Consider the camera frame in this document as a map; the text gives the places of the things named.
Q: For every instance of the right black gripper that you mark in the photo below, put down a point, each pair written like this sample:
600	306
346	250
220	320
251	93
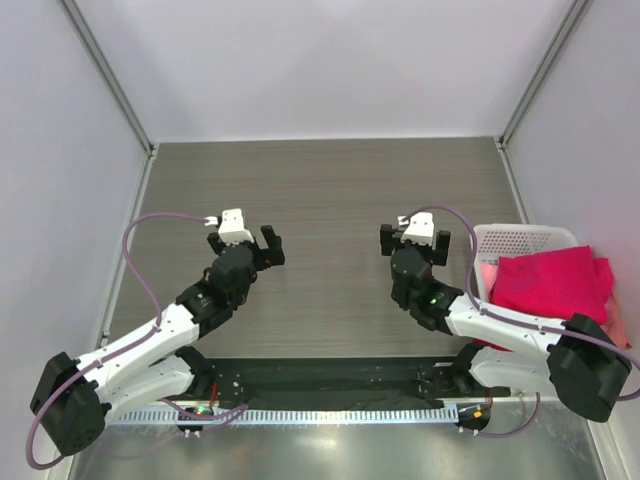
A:
390	240

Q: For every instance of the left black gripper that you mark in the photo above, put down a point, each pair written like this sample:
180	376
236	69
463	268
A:
269	255

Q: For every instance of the magenta t shirt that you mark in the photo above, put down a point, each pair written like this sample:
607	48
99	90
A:
484	344
555	284

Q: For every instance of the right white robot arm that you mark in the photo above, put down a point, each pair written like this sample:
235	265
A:
573	359

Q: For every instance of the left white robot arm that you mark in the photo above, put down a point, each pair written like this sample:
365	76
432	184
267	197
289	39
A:
76	398

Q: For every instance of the white plastic laundry basket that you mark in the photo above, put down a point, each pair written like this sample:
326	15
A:
512	240

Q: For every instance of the salmon pink t shirt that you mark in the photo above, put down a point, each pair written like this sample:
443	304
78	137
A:
614	326

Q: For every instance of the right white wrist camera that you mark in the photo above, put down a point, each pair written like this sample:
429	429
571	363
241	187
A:
417	229

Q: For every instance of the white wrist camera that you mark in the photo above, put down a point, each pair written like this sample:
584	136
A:
417	229
230	227

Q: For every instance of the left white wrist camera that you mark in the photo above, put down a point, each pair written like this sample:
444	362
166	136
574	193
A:
230	227

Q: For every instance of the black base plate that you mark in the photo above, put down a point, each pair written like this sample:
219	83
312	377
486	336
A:
344	384

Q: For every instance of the white slotted cable duct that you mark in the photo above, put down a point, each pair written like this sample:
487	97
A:
161	415

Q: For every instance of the left aluminium frame post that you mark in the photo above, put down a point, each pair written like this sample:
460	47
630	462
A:
99	59

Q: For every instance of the aluminium frame post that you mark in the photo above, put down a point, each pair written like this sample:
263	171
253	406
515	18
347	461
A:
569	23
99	59

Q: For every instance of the right aluminium frame post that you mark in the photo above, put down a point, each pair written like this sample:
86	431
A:
569	23

